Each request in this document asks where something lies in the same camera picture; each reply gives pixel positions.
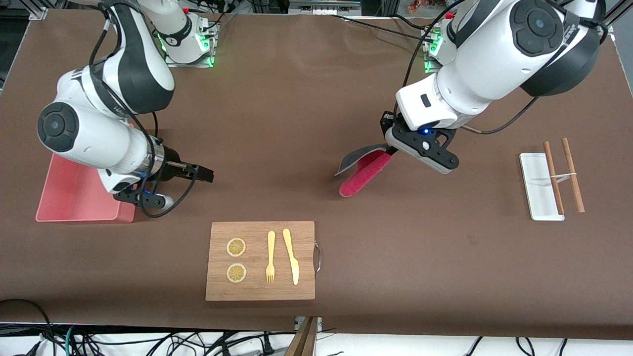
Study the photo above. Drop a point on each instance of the wooden post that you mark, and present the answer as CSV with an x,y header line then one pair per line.
x,y
304,341

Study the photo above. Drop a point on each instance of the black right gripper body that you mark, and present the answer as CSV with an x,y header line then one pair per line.
x,y
173,166

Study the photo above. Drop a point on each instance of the colourful small item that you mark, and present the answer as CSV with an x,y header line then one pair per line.
x,y
420,6

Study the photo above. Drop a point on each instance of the small metal bracket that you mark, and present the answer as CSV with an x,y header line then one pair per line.
x,y
319,324

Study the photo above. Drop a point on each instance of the white rack base plate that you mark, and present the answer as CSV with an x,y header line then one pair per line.
x,y
536,193

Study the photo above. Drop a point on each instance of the grey and pink microfibre cloth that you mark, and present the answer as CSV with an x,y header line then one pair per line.
x,y
366,175

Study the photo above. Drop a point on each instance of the wooden cutting board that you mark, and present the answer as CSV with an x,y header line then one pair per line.
x,y
257,289

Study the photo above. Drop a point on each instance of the pink plastic bin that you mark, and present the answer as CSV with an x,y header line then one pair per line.
x,y
74,202

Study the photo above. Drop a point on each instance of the yellow plastic knife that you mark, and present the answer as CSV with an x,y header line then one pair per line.
x,y
292,259

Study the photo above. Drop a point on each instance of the lemon slice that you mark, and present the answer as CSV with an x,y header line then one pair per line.
x,y
236,273
236,247

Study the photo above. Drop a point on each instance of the grey metal device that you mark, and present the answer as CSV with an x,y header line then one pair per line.
x,y
321,7

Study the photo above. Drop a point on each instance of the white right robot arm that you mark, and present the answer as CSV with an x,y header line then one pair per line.
x,y
99,138

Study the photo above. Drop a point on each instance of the wooden rack rod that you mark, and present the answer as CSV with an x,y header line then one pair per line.
x,y
572,173
553,173

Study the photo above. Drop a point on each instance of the aluminium frame profile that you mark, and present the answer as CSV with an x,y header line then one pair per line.
x,y
620,12
38,12

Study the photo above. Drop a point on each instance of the thin white rod band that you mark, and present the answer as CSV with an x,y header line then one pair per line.
x,y
566,175

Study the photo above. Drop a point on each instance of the yellow plastic fork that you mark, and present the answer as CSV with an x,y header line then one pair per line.
x,y
271,242

